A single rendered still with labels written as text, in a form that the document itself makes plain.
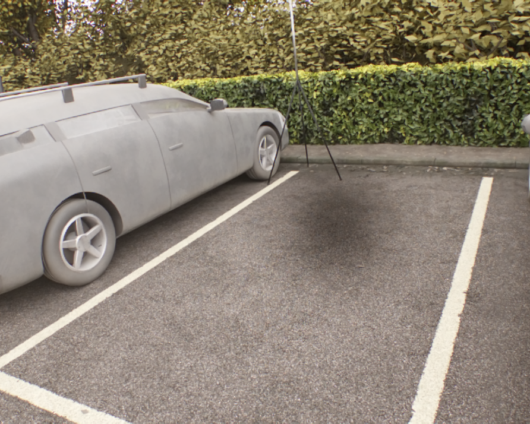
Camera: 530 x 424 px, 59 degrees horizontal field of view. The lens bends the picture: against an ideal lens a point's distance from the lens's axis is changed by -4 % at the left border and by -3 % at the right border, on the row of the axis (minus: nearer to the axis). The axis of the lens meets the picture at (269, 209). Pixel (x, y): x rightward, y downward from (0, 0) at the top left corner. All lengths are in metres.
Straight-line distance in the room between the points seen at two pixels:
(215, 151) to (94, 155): 1.51
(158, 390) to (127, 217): 1.84
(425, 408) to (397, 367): 0.31
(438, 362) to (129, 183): 2.69
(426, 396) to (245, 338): 1.06
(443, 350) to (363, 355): 0.41
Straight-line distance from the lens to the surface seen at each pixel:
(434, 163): 6.15
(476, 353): 2.73
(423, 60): 8.76
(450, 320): 2.96
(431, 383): 2.50
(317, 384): 2.49
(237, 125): 5.34
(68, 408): 2.71
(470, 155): 6.36
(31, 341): 3.40
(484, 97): 6.56
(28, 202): 3.53
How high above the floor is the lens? 1.57
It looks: 19 degrees down
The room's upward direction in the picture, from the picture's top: 6 degrees counter-clockwise
